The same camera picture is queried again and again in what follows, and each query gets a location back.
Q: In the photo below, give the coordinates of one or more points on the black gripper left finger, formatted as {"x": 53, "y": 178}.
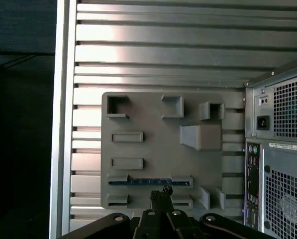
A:
{"x": 148, "y": 224}

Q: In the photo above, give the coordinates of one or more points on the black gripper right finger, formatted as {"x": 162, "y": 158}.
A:
{"x": 178, "y": 224}

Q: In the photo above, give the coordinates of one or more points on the grey plastic parts rack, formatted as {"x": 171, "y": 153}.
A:
{"x": 158, "y": 149}

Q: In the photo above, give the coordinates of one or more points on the black open PC case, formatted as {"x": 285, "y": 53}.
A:
{"x": 282, "y": 161}

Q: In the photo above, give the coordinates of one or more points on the grey power supply unit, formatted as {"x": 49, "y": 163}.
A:
{"x": 262, "y": 104}

